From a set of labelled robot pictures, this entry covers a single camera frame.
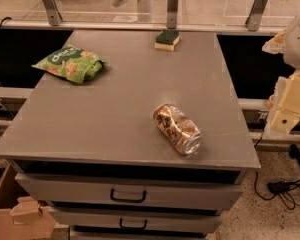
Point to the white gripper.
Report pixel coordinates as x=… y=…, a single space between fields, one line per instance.
x=299 y=44

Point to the green and yellow sponge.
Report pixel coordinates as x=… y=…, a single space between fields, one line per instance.
x=167 y=40

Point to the green rice chip bag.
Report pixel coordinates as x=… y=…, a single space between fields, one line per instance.
x=74 y=64

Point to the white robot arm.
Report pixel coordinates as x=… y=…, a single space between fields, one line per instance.
x=291 y=54

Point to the crushed gold soda can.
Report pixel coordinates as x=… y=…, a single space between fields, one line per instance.
x=178 y=128

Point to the grey drawer cabinet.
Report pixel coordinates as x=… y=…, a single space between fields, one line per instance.
x=72 y=144

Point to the brown cardboard box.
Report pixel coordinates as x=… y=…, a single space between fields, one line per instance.
x=21 y=216

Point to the right metal bracket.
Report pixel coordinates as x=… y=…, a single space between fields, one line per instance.
x=255 y=16

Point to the metal bracket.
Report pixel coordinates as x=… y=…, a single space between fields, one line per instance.
x=53 y=15
x=172 y=12
x=255 y=16

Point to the middle metal bracket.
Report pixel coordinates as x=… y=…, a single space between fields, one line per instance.
x=172 y=12

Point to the top drawer black handle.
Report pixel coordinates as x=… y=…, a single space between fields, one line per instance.
x=126 y=197

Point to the drawer black handle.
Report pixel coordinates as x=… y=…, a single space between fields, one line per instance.
x=133 y=224
x=126 y=197

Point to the left metal bracket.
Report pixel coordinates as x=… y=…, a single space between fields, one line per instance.
x=53 y=15

